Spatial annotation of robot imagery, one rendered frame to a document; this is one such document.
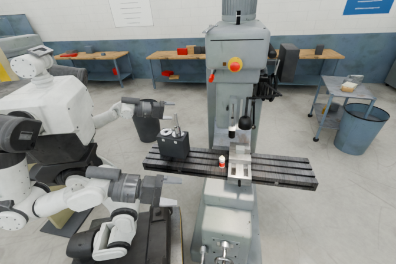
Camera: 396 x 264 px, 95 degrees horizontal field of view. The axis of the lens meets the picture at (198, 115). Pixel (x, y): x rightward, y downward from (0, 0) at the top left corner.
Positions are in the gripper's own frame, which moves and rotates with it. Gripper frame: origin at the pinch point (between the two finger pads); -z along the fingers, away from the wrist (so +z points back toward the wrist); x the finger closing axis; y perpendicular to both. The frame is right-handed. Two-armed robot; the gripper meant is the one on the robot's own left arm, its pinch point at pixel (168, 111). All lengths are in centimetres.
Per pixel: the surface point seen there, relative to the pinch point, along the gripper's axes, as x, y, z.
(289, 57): 43, 3, -67
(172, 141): -32.1, 6.5, -8.7
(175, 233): -101, -29, -17
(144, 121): -123, 144, 5
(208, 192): -47, -27, -32
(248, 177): -25, -32, -52
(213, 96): -7, 34, -42
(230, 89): 23.8, -10.4, -28.7
